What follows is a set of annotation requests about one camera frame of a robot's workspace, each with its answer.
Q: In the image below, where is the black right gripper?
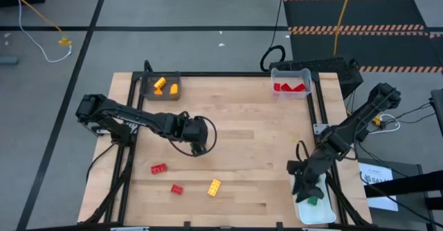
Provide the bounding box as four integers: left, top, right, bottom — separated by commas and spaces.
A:
292, 154, 332, 204

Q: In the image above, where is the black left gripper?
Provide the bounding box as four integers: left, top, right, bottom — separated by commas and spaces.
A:
172, 111, 208, 156

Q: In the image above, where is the white plastic tray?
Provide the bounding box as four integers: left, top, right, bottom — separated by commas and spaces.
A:
289, 171, 338, 225

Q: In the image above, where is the white paper sign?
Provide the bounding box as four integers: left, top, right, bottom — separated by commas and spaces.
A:
358, 161, 399, 212

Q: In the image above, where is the grey translucent bin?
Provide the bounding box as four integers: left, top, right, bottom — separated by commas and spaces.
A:
139, 71, 183, 102

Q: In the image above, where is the grey side cabinet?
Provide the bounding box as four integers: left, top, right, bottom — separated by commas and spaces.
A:
356, 157, 443, 231

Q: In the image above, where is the black bar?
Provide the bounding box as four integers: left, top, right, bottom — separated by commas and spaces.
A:
363, 170, 443, 199

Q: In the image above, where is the clear plastic bin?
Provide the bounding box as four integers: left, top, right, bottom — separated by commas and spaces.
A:
270, 67, 314, 100

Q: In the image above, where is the black speckled box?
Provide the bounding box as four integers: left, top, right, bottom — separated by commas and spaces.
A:
269, 55, 364, 100

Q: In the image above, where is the grey chair edge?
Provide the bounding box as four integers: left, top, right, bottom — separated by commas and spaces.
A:
431, 88, 443, 138

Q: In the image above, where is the black hazard-striped floor mat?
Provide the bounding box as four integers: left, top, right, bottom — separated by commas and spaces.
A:
283, 0, 443, 74

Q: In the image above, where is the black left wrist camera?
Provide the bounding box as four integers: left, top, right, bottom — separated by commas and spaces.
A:
189, 115, 210, 145

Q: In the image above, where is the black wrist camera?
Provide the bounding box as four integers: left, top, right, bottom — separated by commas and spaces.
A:
286, 158, 306, 176
189, 115, 210, 145

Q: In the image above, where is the black left camera cable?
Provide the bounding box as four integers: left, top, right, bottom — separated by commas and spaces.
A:
168, 115, 218, 158

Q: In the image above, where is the black camera cable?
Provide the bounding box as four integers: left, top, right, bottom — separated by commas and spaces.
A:
168, 115, 218, 158
295, 139, 312, 163

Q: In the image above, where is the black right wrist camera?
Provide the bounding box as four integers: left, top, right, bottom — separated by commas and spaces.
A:
286, 158, 306, 176

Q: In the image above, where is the black right camera cable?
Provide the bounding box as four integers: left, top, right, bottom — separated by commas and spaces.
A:
295, 139, 312, 163

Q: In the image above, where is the silver right mount plate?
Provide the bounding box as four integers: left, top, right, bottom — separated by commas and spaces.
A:
313, 122, 329, 136

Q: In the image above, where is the black aluminium table frame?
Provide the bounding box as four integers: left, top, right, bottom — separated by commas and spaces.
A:
82, 71, 373, 231

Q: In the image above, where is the white power cable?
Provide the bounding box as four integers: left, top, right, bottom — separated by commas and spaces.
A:
366, 113, 401, 135

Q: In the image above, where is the black hanging cable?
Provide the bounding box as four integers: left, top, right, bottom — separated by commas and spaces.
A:
259, 0, 288, 73

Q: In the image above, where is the white floor cable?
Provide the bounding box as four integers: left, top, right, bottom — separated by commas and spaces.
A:
9, 0, 73, 64

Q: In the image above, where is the yellow floor cable with plug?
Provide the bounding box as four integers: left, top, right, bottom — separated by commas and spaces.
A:
0, 0, 73, 47

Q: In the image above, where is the yellow hanging cable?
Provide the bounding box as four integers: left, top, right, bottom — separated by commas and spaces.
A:
332, 0, 356, 57

